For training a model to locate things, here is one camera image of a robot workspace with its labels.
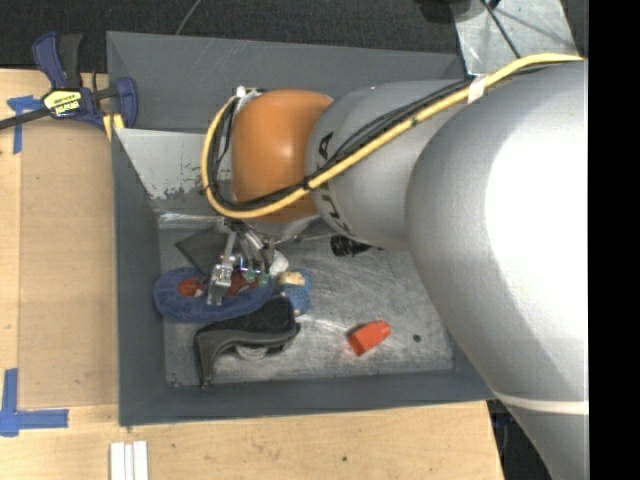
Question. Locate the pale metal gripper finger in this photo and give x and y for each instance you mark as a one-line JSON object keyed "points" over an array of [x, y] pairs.
{"points": [[220, 280]]}

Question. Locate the dark grey flat sheet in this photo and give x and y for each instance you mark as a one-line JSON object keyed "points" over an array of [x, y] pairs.
{"points": [[202, 248]]}

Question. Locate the red toy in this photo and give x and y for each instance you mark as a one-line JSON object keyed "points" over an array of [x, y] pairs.
{"points": [[190, 286]]}

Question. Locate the blue cloth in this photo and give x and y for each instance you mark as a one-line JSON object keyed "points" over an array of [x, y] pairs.
{"points": [[200, 308]]}

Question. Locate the blue and beige toy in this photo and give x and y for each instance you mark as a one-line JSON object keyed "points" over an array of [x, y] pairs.
{"points": [[300, 295]]}

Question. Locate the grey metal bin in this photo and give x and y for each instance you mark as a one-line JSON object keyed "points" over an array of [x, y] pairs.
{"points": [[350, 293]]}

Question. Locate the pale wood board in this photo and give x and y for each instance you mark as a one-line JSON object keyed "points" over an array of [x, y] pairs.
{"points": [[65, 268]]}

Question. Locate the orange-red plastic cap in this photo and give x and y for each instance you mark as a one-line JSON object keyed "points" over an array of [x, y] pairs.
{"points": [[369, 337]]}

